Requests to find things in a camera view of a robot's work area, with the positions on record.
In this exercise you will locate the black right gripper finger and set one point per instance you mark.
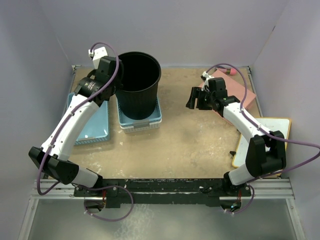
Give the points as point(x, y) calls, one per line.
point(194, 95)
point(202, 103)

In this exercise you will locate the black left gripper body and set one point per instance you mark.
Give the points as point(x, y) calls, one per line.
point(117, 86)

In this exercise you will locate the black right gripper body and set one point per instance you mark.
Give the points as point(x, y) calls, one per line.
point(213, 97)

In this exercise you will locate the pink perforated basket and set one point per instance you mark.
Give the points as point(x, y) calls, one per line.
point(236, 88)

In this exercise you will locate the large black ribbed bin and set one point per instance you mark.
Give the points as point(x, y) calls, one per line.
point(142, 73)

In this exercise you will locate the blue basket nested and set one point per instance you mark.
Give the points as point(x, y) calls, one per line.
point(126, 121)

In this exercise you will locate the light blue perforated basket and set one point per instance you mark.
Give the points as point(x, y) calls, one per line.
point(88, 123)

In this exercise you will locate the white perforated basket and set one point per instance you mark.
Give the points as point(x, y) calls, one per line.
point(141, 125)

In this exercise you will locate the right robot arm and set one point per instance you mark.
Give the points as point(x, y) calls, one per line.
point(234, 112)

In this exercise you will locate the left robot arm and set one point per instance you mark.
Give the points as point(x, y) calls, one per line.
point(52, 157)

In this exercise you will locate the pink brush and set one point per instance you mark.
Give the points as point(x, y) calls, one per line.
point(227, 70)

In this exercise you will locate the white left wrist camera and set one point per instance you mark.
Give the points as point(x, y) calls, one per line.
point(96, 54)

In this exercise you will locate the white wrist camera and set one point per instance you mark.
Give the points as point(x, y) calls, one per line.
point(205, 78)
point(96, 54)

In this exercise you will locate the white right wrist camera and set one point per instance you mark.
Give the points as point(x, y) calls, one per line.
point(205, 78)

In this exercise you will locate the small whiteboard yellow frame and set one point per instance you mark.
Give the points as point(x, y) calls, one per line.
point(259, 154)

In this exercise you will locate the aluminium frame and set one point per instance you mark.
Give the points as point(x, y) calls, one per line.
point(263, 189)

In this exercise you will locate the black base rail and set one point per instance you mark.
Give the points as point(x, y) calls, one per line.
point(177, 191)

